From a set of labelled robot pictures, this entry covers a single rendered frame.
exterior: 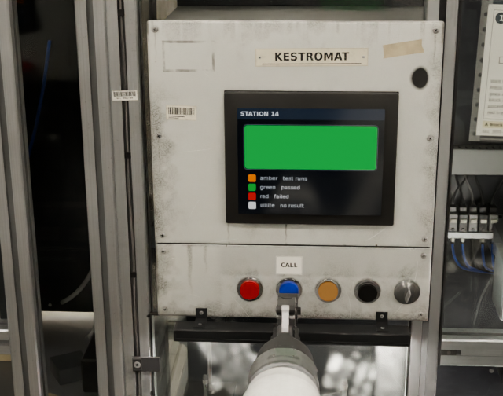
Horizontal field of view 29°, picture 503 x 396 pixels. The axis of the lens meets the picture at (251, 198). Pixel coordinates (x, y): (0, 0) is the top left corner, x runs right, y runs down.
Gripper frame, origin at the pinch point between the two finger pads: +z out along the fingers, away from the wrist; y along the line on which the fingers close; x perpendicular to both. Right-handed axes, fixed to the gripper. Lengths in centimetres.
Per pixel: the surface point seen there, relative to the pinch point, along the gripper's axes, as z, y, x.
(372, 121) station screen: 5.3, 26.8, -11.7
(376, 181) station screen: 5.3, 17.8, -12.6
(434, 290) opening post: 8.4, -0.5, -22.3
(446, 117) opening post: 8.6, 26.7, -22.5
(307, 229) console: 7.5, 9.4, -2.8
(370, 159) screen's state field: 5.3, 21.2, -11.7
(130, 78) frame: 8.7, 32.1, 23.3
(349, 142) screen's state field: 5.3, 23.7, -8.5
